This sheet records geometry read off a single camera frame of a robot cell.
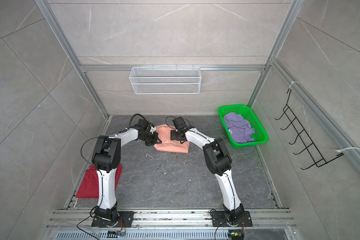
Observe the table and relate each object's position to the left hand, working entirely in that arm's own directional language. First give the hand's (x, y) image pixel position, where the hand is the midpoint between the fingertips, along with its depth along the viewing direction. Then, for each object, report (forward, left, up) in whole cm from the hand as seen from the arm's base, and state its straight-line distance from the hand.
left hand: (161, 138), depth 102 cm
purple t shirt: (+7, -58, 0) cm, 58 cm away
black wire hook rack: (-35, -68, +31) cm, 82 cm away
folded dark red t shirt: (-31, +39, -1) cm, 50 cm away
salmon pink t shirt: (+5, -2, -2) cm, 6 cm away
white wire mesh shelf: (+30, -4, +27) cm, 40 cm away
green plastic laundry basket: (-2, -69, +2) cm, 69 cm away
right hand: (+2, -10, +2) cm, 10 cm away
